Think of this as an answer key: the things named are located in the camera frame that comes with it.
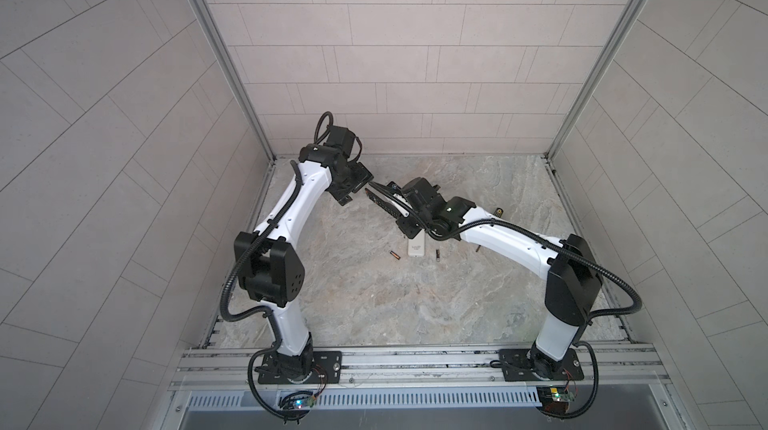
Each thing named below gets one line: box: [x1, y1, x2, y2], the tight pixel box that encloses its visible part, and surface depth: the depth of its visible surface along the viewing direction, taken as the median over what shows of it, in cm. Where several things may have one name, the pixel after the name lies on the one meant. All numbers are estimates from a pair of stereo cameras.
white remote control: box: [408, 229, 425, 257], surface depth 93 cm
